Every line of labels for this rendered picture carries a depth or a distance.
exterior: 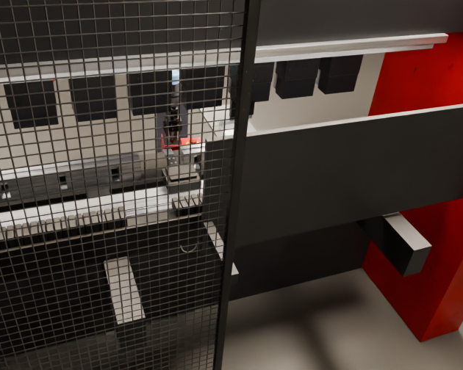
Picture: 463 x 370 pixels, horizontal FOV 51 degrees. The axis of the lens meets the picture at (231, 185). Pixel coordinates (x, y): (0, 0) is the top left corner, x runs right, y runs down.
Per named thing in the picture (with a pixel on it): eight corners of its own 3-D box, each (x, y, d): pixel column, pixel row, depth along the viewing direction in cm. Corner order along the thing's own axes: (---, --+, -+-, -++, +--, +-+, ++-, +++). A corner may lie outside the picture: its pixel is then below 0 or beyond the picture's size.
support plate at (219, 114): (234, 105, 228) (235, 103, 227) (256, 133, 208) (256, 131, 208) (198, 109, 222) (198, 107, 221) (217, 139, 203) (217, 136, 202)
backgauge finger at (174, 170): (181, 150, 194) (181, 140, 191) (201, 189, 175) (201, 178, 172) (151, 155, 190) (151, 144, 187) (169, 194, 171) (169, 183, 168)
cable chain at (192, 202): (270, 189, 176) (272, 180, 174) (278, 198, 172) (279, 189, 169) (171, 206, 164) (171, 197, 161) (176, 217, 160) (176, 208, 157)
